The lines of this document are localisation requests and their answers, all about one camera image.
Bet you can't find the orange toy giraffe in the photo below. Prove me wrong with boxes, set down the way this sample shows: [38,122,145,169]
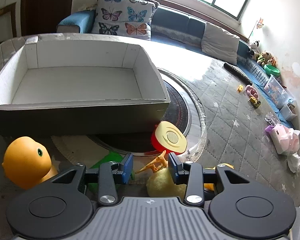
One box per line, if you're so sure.
[135,151,168,174]

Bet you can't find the yellow plush chick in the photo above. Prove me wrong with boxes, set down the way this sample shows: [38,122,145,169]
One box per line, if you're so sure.
[146,168,186,200]

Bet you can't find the red yellow toy drum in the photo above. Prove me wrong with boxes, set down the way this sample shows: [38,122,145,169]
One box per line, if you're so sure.
[151,121,187,155]

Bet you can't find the orange rubber duck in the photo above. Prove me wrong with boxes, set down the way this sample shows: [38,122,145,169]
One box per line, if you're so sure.
[2,137,58,190]

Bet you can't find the round induction cooker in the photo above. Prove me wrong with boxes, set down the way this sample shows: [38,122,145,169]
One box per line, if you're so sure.
[88,70,206,161]

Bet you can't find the yellow toy truck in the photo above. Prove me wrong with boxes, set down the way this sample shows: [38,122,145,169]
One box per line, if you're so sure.
[249,96,261,108]

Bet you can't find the small yellow toy block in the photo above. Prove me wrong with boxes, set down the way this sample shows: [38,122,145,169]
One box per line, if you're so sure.
[237,85,243,93]

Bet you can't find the pink tissue pack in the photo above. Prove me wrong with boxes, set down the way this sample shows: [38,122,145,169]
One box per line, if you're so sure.
[265,124,300,156]

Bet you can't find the pink toy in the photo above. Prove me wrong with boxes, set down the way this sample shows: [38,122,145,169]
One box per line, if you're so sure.
[245,85,258,99]

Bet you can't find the crumpled white tissue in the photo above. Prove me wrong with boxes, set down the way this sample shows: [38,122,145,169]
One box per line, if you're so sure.
[287,153,300,173]

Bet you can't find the black remote control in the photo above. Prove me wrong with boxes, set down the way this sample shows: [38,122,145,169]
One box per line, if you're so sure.
[223,62,253,86]

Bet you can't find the small white plastic container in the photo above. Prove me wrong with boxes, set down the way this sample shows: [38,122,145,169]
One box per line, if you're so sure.
[280,99,297,121]

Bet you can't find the clear plastic storage box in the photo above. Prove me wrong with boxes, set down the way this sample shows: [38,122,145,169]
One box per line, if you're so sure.
[264,75,295,109]

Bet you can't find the white cardboard box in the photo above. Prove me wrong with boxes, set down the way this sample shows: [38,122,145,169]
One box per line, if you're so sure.
[0,34,170,137]

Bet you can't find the green bowl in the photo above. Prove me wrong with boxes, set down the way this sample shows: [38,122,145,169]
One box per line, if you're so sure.
[264,64,281,77]

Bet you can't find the grey cushion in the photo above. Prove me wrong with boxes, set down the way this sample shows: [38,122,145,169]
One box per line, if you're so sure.
[201,22,240,65]

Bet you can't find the plush toys pile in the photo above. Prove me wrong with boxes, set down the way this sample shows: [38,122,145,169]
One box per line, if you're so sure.
[249,41,276,67]

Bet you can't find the blue sofa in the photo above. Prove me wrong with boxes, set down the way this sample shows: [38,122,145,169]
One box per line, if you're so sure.
[56,7,294,128]

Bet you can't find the butterfly print pillow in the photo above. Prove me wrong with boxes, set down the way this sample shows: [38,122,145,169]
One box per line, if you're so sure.
[91,0,159,41]

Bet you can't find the dark wooden door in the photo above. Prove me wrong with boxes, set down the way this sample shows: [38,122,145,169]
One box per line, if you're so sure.
[20,0,72,36]

